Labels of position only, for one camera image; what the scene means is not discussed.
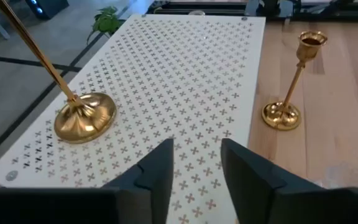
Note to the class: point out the white dotted mat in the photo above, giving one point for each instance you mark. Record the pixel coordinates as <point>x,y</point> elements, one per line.
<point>166,77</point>

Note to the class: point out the tall gold candlestick holder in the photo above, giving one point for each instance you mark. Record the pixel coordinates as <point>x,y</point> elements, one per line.
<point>85,118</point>

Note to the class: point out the black box with blue lights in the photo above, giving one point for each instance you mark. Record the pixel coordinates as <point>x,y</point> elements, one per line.
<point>51,7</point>

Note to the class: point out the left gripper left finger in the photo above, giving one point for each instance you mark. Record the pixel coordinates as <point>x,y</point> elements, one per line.
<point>73,205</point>

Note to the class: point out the black aluminium table frame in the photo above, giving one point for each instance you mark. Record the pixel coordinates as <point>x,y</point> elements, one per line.
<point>322,16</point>

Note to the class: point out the green artificial plant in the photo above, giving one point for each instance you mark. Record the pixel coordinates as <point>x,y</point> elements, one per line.
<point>106,21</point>

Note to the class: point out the short gold candlestick holder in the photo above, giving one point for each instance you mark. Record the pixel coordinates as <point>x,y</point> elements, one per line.
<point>281,115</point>

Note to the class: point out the clear glass candle holder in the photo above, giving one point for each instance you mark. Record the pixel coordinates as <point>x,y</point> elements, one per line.
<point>196,13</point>

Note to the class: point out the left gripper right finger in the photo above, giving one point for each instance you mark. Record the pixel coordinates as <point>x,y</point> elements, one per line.
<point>291,205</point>

